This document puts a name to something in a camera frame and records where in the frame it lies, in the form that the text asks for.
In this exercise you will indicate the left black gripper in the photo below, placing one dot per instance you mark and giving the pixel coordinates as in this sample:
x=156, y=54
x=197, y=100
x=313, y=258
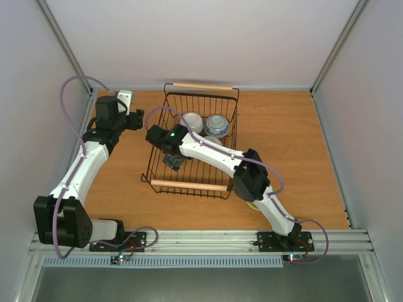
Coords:
x=137, y=120

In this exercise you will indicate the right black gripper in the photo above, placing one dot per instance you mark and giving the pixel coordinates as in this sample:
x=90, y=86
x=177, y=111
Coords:
x=174, y=160

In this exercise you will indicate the plain white bowl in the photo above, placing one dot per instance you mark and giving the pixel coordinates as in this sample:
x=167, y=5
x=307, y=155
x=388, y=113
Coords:
x=195, y=121

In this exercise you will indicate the ribbed white bowl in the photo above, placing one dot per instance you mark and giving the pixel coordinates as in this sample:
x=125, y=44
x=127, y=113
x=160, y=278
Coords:
x=213, y=139

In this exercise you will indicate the blue patterned white bowl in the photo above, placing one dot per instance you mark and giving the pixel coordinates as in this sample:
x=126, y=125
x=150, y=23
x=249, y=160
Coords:
x=216, y=126

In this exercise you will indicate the green bowl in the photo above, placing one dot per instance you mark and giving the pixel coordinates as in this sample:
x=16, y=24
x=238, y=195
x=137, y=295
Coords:
x=253, y=205

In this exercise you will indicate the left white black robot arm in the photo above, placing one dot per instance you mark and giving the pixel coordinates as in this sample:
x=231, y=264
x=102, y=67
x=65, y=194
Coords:
x=60, y=217

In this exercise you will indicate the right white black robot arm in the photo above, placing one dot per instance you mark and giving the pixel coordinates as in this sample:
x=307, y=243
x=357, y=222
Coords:
x=250, y=176

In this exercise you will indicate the left circuit board with leds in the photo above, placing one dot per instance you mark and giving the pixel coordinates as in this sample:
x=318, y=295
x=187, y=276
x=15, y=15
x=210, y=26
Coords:
x=121, y=259

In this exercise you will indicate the circuit board with leds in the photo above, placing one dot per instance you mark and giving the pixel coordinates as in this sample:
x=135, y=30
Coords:
x=293, y=257
x=121, y=259

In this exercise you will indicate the right circuit board with leds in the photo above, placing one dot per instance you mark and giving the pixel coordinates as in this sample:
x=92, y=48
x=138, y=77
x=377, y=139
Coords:
x=293, y=257

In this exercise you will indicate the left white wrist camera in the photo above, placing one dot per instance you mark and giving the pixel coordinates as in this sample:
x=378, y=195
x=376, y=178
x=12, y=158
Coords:
x=124, y=101

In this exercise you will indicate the black wire dish rack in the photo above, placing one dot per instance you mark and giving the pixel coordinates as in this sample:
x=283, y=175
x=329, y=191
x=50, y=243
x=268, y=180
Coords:
x=194, y=177

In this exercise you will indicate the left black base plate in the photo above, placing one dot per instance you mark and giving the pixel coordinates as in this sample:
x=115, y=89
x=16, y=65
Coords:
x=139, y=239

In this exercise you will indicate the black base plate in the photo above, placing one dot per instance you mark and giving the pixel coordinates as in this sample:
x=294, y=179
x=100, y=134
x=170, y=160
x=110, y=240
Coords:
x=272, y=242
x=139, y=239

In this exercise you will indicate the grey slotted cable duct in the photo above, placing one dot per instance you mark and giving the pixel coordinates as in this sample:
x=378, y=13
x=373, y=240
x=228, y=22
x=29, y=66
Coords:
x=166, y=261

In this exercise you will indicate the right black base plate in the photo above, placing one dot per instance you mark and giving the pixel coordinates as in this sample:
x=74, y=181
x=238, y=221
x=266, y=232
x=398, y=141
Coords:
x=272, y=242

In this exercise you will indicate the aluminium rail front frame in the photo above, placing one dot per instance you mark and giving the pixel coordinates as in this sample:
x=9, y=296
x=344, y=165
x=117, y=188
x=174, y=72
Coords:
x=241, y=242

